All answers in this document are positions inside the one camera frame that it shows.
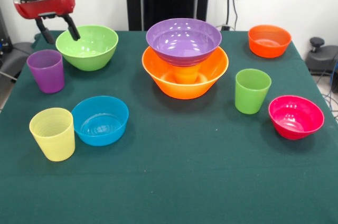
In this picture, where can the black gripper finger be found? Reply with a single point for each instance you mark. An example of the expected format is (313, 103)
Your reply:
(45, 32)
(72, 29)

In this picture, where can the large yellow-orange bowl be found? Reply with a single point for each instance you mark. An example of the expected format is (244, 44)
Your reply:
(185, 90)

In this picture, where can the purple bowl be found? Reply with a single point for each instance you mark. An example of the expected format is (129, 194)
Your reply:
(182, 41)

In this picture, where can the pink bowl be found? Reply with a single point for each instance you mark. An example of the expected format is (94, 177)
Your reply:
(295, 121)

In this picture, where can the red-orange bowl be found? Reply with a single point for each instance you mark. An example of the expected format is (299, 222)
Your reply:
(269, 48)

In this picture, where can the black electronic device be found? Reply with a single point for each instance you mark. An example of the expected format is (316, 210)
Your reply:
(4, 36)

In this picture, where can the dark grey stand base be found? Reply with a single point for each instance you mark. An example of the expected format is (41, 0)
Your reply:
(16, 57)
(322, 60)

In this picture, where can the dark green tablecloth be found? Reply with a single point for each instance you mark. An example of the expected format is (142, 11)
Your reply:
(169, 195)

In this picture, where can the green bowl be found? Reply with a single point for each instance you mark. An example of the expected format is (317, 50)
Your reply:
(89, 49)

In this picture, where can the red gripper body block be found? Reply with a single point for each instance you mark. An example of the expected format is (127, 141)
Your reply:
(47, 4)

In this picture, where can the purple cup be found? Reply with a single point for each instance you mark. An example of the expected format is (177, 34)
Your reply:
(48, 76)

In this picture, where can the orange cup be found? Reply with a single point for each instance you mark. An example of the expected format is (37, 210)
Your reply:
(186, 74)

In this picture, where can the blue bowl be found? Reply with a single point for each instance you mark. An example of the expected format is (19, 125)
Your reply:
(99, 126)

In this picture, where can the yellow cup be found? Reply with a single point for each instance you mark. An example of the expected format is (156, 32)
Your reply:
(52, 139)

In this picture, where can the green cup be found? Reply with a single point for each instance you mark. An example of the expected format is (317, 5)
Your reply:
(251, 97)

